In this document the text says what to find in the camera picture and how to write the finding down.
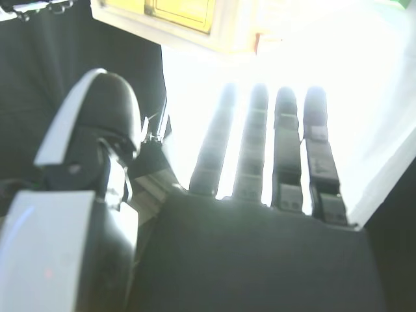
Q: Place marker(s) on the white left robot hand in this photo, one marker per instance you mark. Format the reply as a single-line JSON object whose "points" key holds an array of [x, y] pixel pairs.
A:
{"points": [[247, 260]]}

